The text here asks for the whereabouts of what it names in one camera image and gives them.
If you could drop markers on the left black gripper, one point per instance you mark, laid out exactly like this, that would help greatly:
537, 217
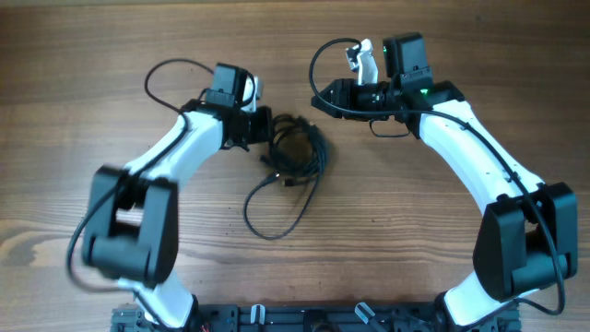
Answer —
265, 127

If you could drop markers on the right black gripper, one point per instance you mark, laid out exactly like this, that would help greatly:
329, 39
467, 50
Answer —
346, 91

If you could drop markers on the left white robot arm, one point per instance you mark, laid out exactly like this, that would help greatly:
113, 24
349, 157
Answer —
131, 230

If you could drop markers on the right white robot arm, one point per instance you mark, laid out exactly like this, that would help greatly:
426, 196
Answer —
528, 237

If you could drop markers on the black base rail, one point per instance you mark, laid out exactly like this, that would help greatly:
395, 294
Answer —
318, 317

